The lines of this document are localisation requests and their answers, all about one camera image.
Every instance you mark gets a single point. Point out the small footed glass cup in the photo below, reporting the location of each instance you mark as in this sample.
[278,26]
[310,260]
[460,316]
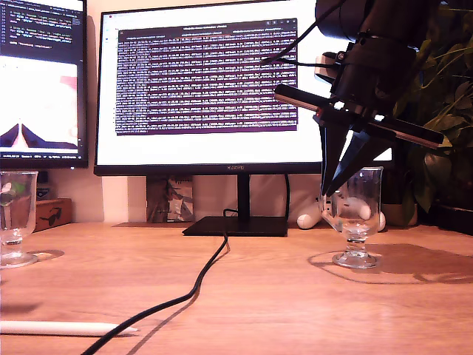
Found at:
[15,222]

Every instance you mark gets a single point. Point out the cardboard box with sunglasses print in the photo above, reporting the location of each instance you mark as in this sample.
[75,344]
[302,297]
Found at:
[55,214]

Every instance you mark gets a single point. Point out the black monitor showing code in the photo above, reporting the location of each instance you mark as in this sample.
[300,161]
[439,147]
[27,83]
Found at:
[44,37]

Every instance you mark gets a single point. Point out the small dark printed box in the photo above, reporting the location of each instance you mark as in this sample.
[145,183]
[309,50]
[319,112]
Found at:
[43,194]

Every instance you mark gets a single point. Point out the white game controller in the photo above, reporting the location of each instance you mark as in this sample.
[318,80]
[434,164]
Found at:
[308,221]

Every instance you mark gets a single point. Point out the pale plant pot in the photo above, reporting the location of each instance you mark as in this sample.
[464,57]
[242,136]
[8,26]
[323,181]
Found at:
[397,215]

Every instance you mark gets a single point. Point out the white pen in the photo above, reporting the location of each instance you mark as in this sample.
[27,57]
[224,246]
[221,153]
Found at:
[55,328]

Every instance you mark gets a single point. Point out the black planter box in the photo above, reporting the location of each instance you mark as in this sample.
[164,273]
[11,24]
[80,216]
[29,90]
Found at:
[452,220]

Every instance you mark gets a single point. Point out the large black desktop monitor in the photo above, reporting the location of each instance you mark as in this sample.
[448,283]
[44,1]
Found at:
[221,148]

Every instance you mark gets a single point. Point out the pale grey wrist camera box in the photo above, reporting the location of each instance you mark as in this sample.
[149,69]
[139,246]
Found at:
[325,61]

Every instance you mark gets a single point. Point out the green leafy houseplant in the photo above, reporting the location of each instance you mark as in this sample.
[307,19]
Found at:
[436,125]

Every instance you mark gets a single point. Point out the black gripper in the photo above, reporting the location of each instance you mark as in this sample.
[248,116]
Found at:
[373,74]

